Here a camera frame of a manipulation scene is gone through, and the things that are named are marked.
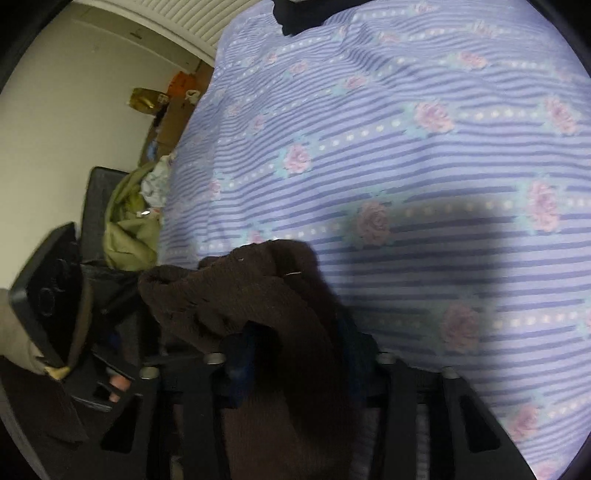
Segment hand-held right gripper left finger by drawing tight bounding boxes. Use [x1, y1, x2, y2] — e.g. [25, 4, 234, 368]
[99, 322, 265, 480]

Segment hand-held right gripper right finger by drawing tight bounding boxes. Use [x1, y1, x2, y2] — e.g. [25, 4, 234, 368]
[339, 318, 541, 480]

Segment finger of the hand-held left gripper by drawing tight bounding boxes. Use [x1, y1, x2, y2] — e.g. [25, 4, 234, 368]
[81, 262, 155, 324]

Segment dark brown pants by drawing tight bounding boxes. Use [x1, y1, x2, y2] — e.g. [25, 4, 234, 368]
[137, 239, 368, 480]

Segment person's left hand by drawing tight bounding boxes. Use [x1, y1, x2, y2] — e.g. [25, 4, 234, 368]
[105, 374, 134, 403]

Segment olive green cloth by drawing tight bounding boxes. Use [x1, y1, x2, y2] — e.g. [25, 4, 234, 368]
[102, 159, 172, 272]

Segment black chair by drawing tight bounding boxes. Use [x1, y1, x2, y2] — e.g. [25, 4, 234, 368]
[79, 166, 132, 266]

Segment white crumpled cloth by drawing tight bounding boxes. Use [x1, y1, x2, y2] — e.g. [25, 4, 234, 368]
[139, 154, 176, 210]

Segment cardboard box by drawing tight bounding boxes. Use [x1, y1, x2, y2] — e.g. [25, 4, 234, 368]
[147, 90, 204, 160]

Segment yellow shiny bag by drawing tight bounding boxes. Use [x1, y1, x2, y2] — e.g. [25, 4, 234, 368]
[130, 87, 169, 115]

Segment purple striped floral bed sheet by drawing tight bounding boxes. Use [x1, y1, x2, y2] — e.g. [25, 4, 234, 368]
[157, 0, 591, 480]

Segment orange bag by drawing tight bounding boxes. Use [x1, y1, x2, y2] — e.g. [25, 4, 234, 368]
[167, 70, 197, 95]

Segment white radiator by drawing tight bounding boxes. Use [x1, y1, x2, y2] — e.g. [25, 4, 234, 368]
[88, 0, 280, 63]

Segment black cloth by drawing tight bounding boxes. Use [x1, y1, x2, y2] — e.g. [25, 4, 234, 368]
[271, 0, 340, 37]

